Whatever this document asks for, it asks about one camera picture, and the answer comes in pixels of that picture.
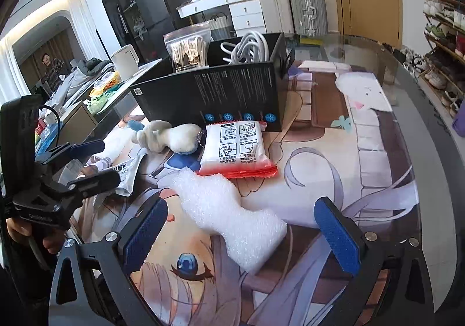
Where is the white medicine sachet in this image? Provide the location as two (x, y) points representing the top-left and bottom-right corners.
(83, 151), (150, 198)

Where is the white plush toy keychain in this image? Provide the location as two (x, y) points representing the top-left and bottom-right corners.
(128, 120), (203, 155)

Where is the red white snack packet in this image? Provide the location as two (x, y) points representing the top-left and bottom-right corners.
(198, 121), (278, 179)

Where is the white foam wrap piece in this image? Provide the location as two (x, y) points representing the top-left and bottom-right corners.
(170, 168), (287, 274)

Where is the zip bag of white laces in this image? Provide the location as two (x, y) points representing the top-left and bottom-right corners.
(163, 22), (212, 73)

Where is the black cardboard box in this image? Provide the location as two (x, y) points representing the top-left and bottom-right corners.
(130, 33), (295, 132)

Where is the white charging cable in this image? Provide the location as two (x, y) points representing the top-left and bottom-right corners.
(219, 30), (271, 66)

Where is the person's left hand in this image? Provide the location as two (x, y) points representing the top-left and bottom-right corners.
(5, 218), (68, 255)

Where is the grey side cabinet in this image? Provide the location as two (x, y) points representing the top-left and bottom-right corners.
(54, 59), (161, 144)

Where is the person in plaid shirt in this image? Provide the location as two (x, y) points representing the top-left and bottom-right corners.
(41, 53), (69, 93)

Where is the white air purifier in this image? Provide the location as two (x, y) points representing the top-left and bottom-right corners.
(110, 44), (140, 81)

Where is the anime print table mat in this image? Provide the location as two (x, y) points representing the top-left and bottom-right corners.
(72, 69), (421, 325)

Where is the purple bag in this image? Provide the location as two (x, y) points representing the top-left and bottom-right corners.
(452, 103), (465, 138)

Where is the black refrigerator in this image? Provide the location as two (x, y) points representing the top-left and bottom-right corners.
(135, 0), (190, 62)

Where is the wicker basket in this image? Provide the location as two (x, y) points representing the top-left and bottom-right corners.
(208, 15), (233, 41)

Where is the wooden shoe rack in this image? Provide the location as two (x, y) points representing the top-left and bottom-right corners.
(421, 0), (464, 117)

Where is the white desk with drawers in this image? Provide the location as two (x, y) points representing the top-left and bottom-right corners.
(177, 0), (267, 36)

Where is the white suitcase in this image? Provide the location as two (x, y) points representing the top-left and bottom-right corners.
(259, 0), (295, 35)

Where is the silver aluminium suitcase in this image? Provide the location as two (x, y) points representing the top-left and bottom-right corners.
(290, 0), (328, 37)

